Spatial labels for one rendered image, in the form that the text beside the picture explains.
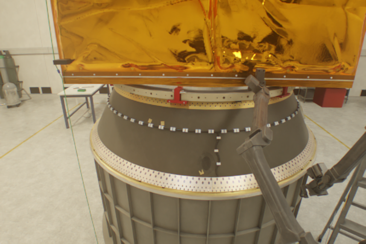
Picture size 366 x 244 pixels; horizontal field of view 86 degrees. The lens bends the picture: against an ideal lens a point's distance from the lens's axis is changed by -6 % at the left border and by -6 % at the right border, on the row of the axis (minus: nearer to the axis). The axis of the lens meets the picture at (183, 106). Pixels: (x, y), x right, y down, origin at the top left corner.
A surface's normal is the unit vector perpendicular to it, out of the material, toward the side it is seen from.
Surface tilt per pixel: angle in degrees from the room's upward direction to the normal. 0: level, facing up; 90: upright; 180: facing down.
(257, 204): 90
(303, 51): 91
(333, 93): 90
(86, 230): 0
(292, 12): 88
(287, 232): 73
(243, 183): 43
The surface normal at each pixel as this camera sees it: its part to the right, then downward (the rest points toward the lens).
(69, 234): 0.00, -0.94
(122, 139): -0.56, -0.21
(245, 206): 0.21, 0.33
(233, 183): 0.08, -0.46
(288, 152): 0.48, -0.19
